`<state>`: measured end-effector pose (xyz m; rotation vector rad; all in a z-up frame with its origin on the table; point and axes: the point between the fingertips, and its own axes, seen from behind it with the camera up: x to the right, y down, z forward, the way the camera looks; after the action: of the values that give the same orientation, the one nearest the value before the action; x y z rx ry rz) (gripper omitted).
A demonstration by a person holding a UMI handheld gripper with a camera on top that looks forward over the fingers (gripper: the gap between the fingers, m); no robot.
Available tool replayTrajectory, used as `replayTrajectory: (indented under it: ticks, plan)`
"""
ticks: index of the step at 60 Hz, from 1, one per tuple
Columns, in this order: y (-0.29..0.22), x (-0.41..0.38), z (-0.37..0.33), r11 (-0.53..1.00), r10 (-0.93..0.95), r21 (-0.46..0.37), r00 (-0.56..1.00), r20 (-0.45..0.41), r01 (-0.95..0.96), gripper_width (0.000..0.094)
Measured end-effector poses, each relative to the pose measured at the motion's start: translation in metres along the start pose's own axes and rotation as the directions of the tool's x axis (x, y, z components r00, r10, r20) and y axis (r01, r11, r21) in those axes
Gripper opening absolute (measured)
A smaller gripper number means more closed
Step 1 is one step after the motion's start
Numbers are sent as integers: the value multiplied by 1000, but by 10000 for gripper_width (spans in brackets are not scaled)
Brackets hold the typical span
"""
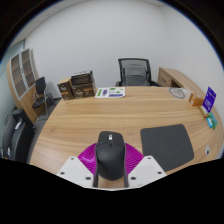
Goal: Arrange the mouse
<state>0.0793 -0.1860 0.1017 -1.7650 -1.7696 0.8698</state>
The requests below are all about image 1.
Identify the large black office chair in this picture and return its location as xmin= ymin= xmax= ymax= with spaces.
xmin=1 ymin=108 xmax=36 ymax=164

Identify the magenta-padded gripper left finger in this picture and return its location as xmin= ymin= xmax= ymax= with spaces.
xmin=56 ymin=142 xmax=100 ymax=189

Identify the orange-brown box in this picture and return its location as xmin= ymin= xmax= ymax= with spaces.
xmin=188 ymin=93 xmax=205 ymax=108

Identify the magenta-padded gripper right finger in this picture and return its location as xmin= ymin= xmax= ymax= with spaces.
xmin=123 ymin=142 xmax=167 ymax=189

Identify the white round disc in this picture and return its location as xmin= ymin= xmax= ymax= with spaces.
xmin=168 ymin=87 xmax=186 ymax=100

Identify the purple standing card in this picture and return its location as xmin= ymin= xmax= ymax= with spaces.
xmin=202 ymin=86 xmax=217 ymax=114

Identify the black computer mouse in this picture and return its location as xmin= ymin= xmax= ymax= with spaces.
xmin=94 ymin=130 xmax=127 ymax=182

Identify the large brown cardboard box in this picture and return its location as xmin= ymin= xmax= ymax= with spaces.
xmin=71 ymin=81 xmax=97 ymax=99

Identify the white printed paper sheet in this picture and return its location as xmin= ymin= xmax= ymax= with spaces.
xmin=94 ymin=86 xmax=127 ymax=99

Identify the dark grey mouse pad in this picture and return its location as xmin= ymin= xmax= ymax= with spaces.
xmin=139 ymin=123 xmax=195 ymax=173

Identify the small brown cardboard box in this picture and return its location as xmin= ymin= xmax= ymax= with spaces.
xmin=56 ymin=77 xmax=76 ymax=101

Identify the black box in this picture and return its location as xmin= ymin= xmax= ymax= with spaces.
xmin=70 ymin=70 xmax=94 ymax=86

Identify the yellow small box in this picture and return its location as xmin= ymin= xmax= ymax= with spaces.
xmin=198 ymin=104 xmax=209 ymax=118

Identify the wooden shelf cabinet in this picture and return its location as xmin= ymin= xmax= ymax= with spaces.
xmin=6 ymin=48 xmax=40 ymax=124

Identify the black mesh office chair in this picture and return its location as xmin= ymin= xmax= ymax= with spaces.
xmin=115 ymin=57 xmax=161 ymax=88

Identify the wooden side desk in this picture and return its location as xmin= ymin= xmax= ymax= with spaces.
xmin=157 ymin=66 xmax=206 ymax=98

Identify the teal packet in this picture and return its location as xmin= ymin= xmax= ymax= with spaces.
xmin=205 ymin=116 xmax=214 ymax=130

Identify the small black visitor chair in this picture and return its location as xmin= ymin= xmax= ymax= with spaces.
xmin=32 ymin=76 xmax=56 ymax=116

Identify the green packet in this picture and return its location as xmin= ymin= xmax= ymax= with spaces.
xmin=209 ymin=112 xmax=220 ymax=129

